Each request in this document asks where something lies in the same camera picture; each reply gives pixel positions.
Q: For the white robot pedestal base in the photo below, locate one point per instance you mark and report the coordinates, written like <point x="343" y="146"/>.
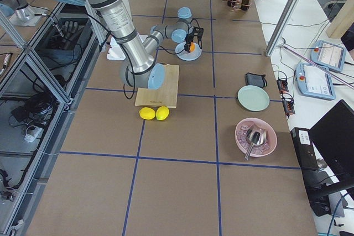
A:
<point x="116" y="48"/>

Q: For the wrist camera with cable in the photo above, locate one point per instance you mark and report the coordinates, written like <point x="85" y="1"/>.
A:
<point x="197" y="34"/>

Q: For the light green plate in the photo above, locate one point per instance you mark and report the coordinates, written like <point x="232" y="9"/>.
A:
<point x="253" y="98"/>

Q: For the near teach pendant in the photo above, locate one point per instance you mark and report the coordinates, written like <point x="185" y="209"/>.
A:
<point x="312" y="81"/>

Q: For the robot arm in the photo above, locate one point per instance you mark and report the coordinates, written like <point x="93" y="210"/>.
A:
<point x="139" y="69"/>

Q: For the teach pendant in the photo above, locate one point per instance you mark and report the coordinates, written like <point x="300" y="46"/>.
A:
<point x="329" y="55"/>
<point x="312" y="81"/>

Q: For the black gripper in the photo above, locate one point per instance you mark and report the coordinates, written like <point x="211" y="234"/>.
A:
<point x="189" y="38"/>

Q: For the far teach pendant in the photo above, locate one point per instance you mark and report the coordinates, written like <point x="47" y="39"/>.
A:
<point x="329" y="55"/>

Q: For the yellow lemon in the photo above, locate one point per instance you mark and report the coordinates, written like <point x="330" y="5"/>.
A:
<point x="162" y="113"/>
<point x="147" y="113"/>

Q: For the pink bowl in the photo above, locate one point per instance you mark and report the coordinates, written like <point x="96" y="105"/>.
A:
<point x="258" y="151"/>

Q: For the reacher grabber stick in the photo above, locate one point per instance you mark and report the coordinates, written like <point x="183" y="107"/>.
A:
<point x="315" y="63"/>

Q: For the bamboo cutting board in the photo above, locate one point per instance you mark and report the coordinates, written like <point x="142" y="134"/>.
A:
<point x="166" y="95"/>

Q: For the folded grey cloth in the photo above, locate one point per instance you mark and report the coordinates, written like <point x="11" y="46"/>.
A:
<point x="255" y="80"/>

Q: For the orange fruit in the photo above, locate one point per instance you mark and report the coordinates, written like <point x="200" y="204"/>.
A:
<point x="192" y="47"/>

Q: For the metal scoop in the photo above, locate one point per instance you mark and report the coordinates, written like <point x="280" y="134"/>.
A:
<point x="255" y="138"/>

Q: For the light blue plate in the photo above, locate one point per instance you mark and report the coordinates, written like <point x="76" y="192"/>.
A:
<point x="186" y="56"/>

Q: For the lower yellow lemon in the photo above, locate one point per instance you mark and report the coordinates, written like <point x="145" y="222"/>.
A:
<point x="147" y="113"/>

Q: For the upper yellow lemon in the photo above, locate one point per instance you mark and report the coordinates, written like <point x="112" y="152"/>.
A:
<point x="162" y="113"/>

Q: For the black monitor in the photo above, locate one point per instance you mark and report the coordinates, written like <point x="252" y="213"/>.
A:
<point x="332" y="135"/>

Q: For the aluminium frame post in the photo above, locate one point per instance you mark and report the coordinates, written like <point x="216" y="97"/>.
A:
<point x="282" y="23"/>

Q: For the black computer box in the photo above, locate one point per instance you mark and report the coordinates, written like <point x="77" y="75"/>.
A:
<point x="314" y="176"/>

